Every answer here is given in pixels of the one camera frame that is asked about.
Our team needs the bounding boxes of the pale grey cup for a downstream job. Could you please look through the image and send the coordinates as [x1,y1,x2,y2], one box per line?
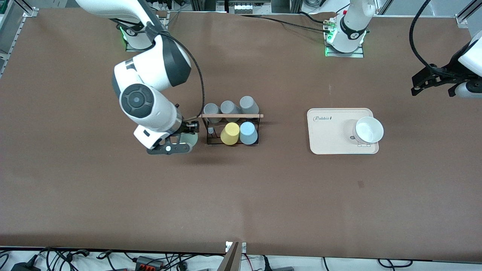
[220,100,241,122]
[203,103,222,124]
[239,96,260,115]

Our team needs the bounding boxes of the beige rectangular tray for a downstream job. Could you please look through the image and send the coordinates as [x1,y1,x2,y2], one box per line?
[307,108,380,155]

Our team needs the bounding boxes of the light blue cup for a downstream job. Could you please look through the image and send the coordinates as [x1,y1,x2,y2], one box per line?
[239,121,259,146]

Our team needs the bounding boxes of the white bowl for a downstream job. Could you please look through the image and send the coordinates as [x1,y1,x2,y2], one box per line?
[352,116,384,144]

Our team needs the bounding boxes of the yellow cup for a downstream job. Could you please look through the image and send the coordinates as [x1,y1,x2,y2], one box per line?
[221,122,241,146]

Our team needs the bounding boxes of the tangled black cable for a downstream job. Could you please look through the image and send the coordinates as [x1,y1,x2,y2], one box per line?
[0,247,92,271]

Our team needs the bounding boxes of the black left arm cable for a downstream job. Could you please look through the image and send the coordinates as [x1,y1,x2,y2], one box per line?
[409,0,453,76]

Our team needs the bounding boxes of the black base cable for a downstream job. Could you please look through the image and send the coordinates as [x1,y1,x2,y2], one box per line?
[299,11,332,25]
[239,14,332,34]

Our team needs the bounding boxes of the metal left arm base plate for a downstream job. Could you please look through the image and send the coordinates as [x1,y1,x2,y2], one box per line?
[324,17,365,58]

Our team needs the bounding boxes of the grey metal post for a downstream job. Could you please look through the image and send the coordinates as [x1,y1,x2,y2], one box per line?
[217,242,241,271]

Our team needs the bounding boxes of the white power strip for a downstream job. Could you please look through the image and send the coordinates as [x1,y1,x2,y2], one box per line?
[228,0,272,15]

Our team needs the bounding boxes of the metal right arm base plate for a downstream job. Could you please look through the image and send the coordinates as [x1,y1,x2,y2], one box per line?
[125,11,168,53]

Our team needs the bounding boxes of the black wire cup rack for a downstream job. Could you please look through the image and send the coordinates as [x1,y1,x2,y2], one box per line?
[198,112,264,146]

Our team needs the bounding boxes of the orange black connector block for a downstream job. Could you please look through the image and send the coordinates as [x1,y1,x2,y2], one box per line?
[135,256,165,271]

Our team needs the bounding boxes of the black cable loop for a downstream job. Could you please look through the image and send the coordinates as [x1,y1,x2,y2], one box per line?
[377,258,413,269]

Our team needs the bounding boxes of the mint green cup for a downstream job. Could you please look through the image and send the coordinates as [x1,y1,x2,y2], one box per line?
[175,132,199,153]

